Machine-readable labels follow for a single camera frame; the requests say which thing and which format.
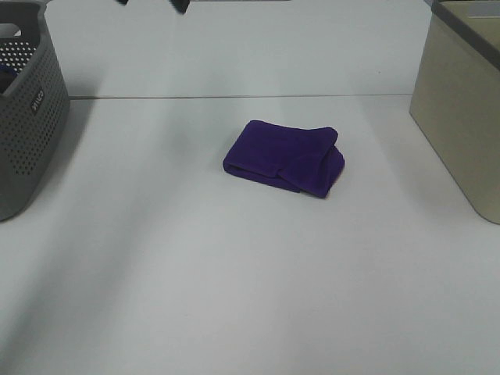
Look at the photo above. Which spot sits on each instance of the dark towel inside basket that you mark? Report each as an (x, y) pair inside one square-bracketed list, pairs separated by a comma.
[(7, 76)]

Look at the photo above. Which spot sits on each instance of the purple towel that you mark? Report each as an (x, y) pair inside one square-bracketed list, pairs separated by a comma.
[(289, 158)]

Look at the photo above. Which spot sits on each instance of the grey perforated laundry basket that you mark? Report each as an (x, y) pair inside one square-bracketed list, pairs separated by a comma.
[(34, 105)]

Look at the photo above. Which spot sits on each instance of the beige storage bin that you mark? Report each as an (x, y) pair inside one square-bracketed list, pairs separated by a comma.
[(455, 101)]

